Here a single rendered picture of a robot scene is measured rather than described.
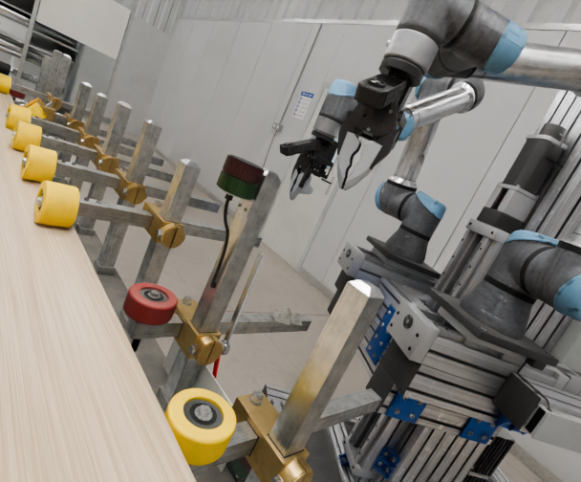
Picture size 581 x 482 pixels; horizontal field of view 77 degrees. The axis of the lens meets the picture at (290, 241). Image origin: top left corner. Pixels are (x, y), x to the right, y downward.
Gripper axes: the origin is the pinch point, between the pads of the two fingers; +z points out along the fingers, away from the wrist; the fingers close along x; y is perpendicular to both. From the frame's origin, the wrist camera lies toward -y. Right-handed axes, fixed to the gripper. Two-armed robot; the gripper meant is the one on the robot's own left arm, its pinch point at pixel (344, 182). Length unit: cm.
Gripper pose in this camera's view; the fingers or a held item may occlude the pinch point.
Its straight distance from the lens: 62.6
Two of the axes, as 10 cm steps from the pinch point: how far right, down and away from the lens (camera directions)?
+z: -4.1, 8.9, 2.0
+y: 3.7, -0.4, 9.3
